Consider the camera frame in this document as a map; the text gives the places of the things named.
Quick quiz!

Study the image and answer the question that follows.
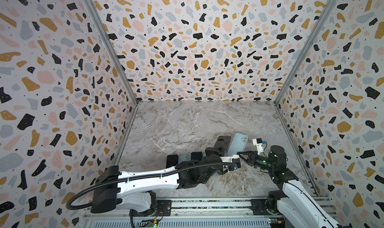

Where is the black corrugated cable hose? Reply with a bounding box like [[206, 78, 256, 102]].
[[65, 161, 239, 211]]

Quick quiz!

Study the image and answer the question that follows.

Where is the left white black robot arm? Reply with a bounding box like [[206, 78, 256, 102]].
[[91, 153, 241, 214]]

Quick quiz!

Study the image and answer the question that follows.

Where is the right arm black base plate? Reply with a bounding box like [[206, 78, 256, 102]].
[[250, 197, 291, 216]]

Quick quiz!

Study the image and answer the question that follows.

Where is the black phone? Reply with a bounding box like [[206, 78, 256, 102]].
[[191, 152, 203, 161], [214, 136, 232, 157]]

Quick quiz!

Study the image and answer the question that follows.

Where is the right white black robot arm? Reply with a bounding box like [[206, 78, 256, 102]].
[[237, 146, 342, 228]]

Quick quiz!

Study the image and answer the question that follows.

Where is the green circuit board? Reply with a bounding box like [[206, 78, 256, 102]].
[[140, 220, 159, 228]]

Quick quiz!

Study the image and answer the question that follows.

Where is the purple phone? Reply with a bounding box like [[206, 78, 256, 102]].
[[166, 155, 179, 168]]

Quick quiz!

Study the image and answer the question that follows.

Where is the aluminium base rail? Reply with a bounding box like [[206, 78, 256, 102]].
[[81, 197, 292, 228]]

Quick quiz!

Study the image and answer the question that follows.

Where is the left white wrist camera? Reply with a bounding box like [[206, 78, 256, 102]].
[[220, 155, 241, 170]]

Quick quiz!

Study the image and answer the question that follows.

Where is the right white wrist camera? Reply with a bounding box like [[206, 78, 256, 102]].
[[252, 138, 267, 155]]

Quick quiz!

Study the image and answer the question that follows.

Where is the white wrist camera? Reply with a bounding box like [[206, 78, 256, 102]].
[[252, 138, 267, 155], [220, 155, 241, 170]]

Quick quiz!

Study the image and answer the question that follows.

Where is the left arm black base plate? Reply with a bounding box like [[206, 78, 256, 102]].
[[130, 200, 172, 217]]

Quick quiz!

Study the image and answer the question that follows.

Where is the grey phone case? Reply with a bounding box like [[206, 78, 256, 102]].
[[179, 153, 191, 163], [227, 133, 249, 157]]

